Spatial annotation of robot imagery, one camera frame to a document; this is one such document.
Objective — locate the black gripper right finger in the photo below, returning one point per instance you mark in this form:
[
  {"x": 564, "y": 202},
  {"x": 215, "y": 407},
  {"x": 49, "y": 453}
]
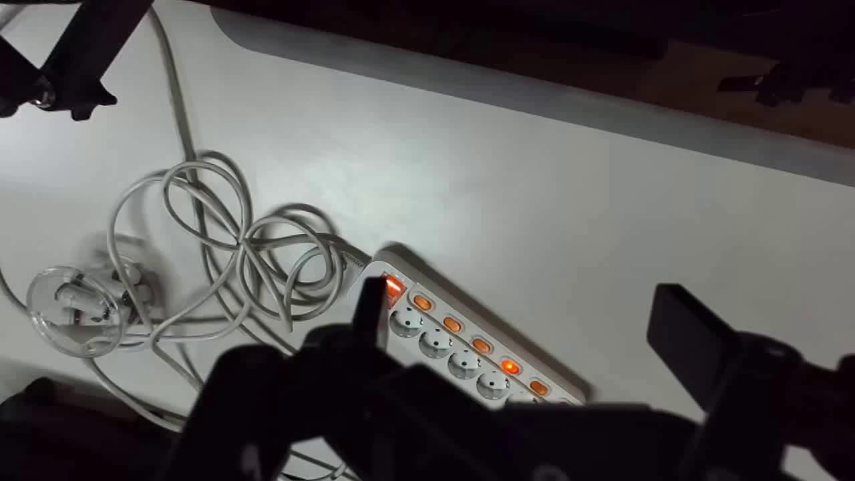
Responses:
[{"x": 698, "y": 349}]

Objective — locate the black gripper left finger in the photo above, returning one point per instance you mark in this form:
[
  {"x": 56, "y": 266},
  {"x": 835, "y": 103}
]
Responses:
[{"x": 371, "y": 313}]

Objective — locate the white extension power strip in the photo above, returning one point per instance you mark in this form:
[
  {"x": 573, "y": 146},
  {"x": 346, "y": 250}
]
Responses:
[{"x": 438, "y": 328}]

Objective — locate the clear tape roll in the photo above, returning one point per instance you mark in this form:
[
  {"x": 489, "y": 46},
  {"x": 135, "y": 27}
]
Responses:
[{"x": 77, "y": 310}]

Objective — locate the black tripod stand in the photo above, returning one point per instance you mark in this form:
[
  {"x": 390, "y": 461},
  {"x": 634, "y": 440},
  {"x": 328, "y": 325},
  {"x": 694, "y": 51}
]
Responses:
[{"x": 71, "y": 78}]

